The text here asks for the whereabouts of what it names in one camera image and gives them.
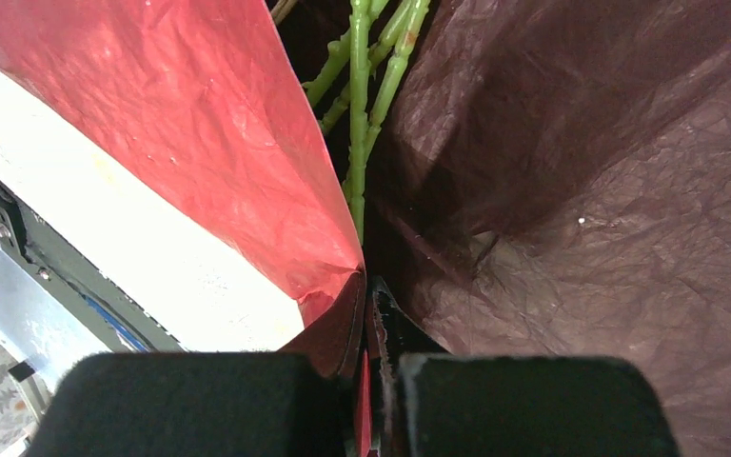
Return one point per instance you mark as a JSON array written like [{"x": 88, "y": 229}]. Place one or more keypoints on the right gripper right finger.
[{"x": 431, "y": 402}]

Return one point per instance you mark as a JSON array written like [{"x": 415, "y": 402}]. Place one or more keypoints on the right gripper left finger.
[{"x": 192, "y": 404}]

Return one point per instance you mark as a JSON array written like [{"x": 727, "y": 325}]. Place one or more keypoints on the dark red wrapping paper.
[{"x": 553, "y": 177}]

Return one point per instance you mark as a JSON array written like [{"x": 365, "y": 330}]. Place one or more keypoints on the pink fake flower bunch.
[{"x": 389, "y": 59}]

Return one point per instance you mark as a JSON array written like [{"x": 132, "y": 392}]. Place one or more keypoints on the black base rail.
[{"x": 84, "y": 292}]

